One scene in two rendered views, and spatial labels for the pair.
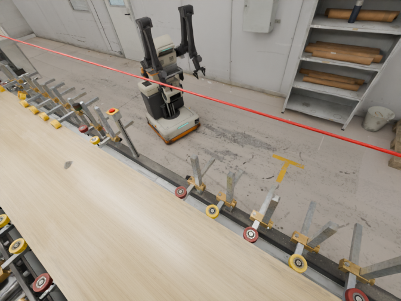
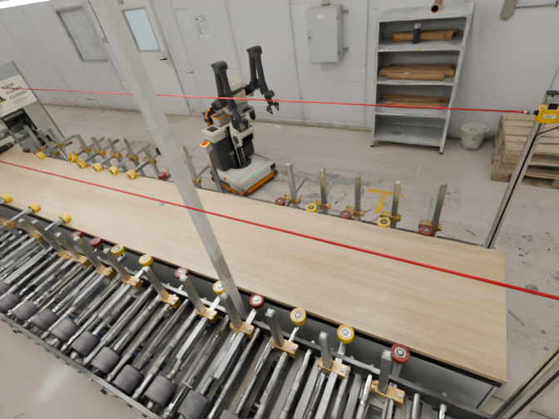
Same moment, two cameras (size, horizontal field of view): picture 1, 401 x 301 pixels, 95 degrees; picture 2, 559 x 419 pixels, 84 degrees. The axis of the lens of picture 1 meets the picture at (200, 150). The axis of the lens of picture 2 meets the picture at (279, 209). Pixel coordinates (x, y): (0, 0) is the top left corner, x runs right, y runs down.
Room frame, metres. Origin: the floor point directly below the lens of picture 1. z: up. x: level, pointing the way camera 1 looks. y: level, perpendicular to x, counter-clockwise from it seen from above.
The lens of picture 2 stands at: (-1.17, 0.37, 2.37)
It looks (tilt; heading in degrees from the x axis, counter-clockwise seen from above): 41 degrees down; 354
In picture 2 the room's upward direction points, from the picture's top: 12 degrees counter-clockwise
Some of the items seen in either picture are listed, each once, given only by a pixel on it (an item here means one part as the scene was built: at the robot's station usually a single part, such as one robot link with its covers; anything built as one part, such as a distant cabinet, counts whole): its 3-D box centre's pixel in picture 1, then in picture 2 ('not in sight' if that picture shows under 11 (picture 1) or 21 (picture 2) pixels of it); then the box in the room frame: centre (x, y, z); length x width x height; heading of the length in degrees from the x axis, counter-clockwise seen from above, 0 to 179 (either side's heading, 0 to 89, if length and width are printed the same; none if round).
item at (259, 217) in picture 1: (261, 220); (354, 211); (0.40, -0.32, 0.81); 0.14 x 0.06 x 0.05; 50
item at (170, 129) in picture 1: (172, 119); (242, 170); (2.34, 0.38, 0.16); 0.67 x 0.64 x 0.25; 32
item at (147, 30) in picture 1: (151, 47); (226, 87); (1.83, 0.31, 1.40); 0.11 x 0.06 x 0.43; 122
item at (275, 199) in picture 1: (267, 216); (358, 202); (0.39, -0.34, 0.89); 0.04 x 0.04 x 0.48; 50
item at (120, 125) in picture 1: (127, 138); (215, 174); (1.19, 0.61, 0.93); 0.05 x 0.05 x 0.45; 50
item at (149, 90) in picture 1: (163, 94); (230, 140); (2.42, 0.42, 0.59); 0.55 x 0.34 x 0.83; 122
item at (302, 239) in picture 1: (305, 242); (390, 216); (0.24, -0.51, 0.82); 0.14 x 0.06 x 0.05; 50
